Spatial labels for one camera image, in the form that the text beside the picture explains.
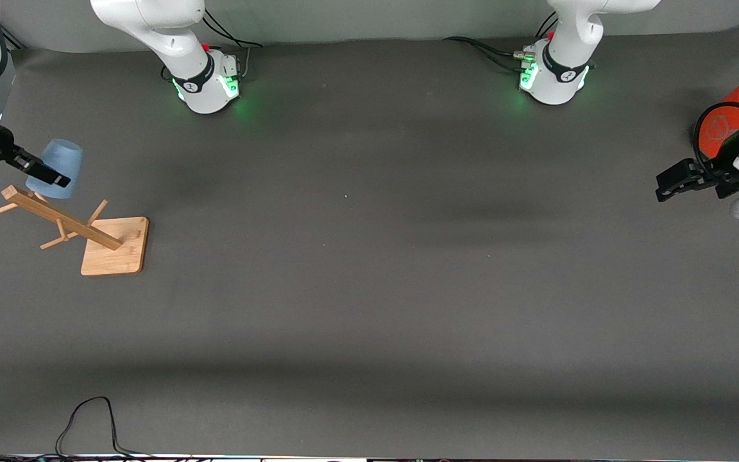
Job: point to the wooden cup rack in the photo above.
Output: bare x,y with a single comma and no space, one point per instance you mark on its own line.
116,253

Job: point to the orange cylinder container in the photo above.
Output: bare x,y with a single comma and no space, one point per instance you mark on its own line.
738,93

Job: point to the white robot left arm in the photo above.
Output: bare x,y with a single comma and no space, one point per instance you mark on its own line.
568,38

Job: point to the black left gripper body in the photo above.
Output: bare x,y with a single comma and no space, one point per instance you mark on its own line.
714,174

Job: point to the dark metal frame rail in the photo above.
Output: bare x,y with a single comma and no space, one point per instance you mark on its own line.
13,42

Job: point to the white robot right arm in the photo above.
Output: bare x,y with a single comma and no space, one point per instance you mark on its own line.
177,38

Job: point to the light blue plastic cup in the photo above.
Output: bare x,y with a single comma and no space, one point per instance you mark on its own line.
61,157

